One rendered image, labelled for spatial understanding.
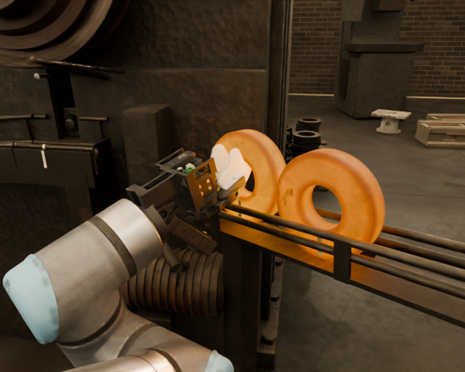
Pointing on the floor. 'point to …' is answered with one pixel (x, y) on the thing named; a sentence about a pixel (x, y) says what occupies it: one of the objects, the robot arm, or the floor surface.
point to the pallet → (304, 141)
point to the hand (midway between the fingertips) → (246, 165)
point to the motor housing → (177, 290)
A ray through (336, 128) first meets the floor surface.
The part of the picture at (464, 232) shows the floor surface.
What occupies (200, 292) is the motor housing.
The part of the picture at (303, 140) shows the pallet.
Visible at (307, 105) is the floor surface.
